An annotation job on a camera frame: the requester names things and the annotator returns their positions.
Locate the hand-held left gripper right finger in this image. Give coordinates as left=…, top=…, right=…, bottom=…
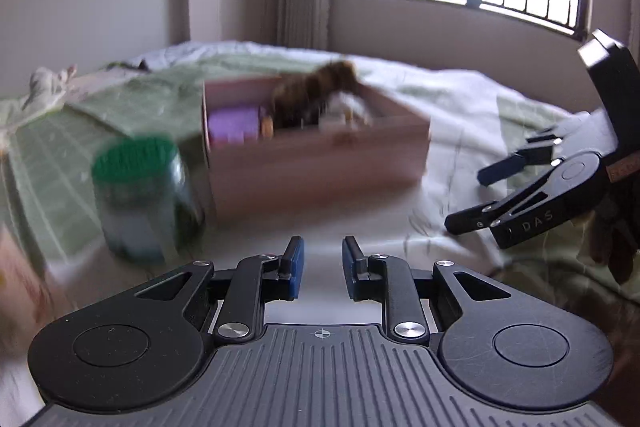
left=341, top=235, right=513, bottom=344

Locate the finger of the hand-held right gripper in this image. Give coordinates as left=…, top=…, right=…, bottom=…
left=444, top=162, right=568, bottom=236
left=476, top=113, right=603, bottom=188

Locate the glass jar with green lid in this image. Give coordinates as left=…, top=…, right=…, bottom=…
left=91, top=134, right=206, bottom=264

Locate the pink storage box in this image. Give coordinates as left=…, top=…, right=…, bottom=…
left=201, top=74, right=432, bottom=220

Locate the white tissue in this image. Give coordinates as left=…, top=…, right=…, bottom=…
left=320, top=94, right=373, bottom=130

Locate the purple soft roll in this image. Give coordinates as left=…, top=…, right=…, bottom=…
left=207, top=106, right=262, bottom=146

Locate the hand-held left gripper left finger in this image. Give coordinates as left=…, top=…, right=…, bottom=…
left=135, top=234, right=306, bottom=343

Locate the brown plush toy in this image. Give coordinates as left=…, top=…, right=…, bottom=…
left=272, top=59, right=361, bottom=128

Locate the pale green cloth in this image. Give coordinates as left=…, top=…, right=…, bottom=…
left=0, top=97, right=66, bottom=142

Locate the green grid bedsheet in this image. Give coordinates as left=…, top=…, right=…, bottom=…
left=0, top=57, right=281, bottom=268

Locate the person's right hand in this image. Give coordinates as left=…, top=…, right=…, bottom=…
left=587, top=192, right=640, bottom=285

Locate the crumpled white cloth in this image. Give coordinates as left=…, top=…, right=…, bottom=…
left=22, top=66, right=78, bottom=110

